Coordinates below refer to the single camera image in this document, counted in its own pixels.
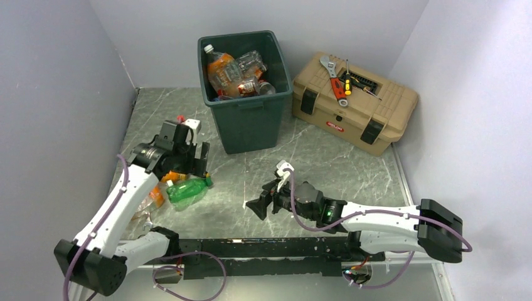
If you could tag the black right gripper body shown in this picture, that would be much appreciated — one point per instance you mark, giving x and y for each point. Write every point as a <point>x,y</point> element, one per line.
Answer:
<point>283,199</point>

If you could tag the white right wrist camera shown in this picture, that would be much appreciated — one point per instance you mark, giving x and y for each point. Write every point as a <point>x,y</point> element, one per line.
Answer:
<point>283,172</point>

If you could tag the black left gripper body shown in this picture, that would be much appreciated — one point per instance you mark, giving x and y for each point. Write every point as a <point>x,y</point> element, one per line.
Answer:
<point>186,160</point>

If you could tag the crushed red soda can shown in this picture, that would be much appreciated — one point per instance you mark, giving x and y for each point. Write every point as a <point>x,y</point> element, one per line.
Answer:
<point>248,87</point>

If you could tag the tan plastic toolbox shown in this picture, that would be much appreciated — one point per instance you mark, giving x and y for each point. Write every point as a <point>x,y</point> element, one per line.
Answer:
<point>378,109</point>

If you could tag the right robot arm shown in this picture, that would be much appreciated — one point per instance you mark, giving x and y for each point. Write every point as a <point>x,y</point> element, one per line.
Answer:
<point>428,227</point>

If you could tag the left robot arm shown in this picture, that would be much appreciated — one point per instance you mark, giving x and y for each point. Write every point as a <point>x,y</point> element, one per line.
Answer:
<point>95,259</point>

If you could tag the green plastic bottle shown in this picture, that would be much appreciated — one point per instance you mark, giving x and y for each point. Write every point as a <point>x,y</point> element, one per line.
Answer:
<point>186,193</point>

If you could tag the orange drink bottle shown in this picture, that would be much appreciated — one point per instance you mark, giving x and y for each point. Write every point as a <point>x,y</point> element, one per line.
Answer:
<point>172,177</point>

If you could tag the dark green trash bin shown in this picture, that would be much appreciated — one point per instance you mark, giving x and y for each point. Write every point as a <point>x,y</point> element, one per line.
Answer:
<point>251,123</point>

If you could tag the red-handled adjustable wrench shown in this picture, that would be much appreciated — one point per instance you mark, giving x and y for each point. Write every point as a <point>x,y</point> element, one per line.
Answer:
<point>336,85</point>

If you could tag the tall clear bottle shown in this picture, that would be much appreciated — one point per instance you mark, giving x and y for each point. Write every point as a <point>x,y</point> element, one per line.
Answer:
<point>251,63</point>

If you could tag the yellow black screwdriver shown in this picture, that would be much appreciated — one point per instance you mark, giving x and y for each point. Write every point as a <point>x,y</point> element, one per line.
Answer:
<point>347,80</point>

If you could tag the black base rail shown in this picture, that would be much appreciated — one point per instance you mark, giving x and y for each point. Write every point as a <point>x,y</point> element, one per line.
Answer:
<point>326,256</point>

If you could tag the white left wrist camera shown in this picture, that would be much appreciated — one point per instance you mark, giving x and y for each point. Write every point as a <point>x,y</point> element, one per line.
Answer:
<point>193,124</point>

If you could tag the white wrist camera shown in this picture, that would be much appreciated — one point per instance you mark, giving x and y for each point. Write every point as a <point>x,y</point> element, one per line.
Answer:
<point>193,124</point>
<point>283,172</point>

